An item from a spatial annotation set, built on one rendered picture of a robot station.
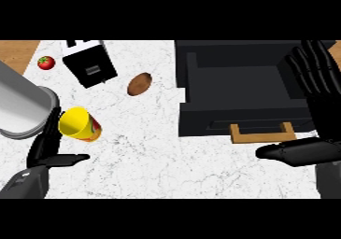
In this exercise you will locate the yellow cup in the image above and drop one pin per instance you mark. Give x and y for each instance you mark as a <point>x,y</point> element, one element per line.
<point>80,124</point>

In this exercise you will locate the black and white appliance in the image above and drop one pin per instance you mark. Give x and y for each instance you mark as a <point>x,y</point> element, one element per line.
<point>89,63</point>

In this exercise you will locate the brown potato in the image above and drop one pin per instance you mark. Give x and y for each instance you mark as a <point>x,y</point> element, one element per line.
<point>139,84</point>

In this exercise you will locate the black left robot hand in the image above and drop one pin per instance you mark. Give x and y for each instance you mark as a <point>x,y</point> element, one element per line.
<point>48,147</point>

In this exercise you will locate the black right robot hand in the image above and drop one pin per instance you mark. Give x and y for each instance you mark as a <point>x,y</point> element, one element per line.
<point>322,102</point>

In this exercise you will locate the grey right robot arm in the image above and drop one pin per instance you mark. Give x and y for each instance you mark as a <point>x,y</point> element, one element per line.
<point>332,179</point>

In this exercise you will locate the dark grey open drawer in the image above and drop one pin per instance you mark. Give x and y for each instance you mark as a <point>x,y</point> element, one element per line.
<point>241,88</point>

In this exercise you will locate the red tomato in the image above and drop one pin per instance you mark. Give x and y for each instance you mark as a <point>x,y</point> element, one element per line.
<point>46,63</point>

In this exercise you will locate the large grey cylinder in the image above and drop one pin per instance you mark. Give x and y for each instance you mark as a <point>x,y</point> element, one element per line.
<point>18,102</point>

